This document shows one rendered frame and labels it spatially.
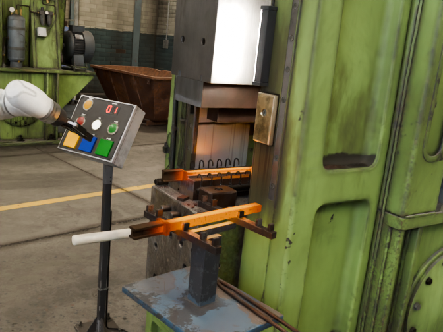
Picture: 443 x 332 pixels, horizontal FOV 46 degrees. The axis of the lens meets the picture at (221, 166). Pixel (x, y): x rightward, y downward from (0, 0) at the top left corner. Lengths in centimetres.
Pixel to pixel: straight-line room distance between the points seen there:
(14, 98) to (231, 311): 104
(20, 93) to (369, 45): 122
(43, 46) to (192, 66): 505
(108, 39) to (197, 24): 932
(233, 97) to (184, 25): 33
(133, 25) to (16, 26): 518
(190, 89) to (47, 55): 504
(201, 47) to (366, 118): 65
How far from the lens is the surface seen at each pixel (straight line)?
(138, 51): 1166
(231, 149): 235
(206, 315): 152
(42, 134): 697
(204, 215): 147
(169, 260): 207
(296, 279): 187
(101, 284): 272
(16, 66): 675
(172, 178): 200
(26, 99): 196
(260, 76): 179
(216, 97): 194
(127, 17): 1148
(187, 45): 201
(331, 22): 170
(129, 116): 233
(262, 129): 180
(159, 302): 157
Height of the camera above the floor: 152
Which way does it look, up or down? 14 degrees down
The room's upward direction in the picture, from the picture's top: 6 degrees clockwise
